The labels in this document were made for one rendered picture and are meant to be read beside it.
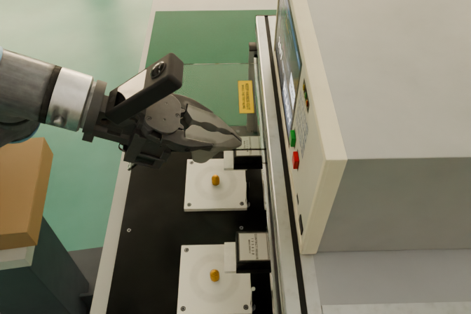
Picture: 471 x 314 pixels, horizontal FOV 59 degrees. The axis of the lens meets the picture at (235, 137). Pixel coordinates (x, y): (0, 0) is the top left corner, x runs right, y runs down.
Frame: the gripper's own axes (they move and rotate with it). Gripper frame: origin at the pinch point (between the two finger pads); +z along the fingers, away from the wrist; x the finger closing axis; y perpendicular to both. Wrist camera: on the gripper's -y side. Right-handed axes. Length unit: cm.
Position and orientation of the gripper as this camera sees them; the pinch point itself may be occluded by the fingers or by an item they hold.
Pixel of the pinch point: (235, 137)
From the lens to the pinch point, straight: 58.9
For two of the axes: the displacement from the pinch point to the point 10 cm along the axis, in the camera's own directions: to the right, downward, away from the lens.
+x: 0.2, 7.6, -6.5
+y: -4.3, 6.0, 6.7
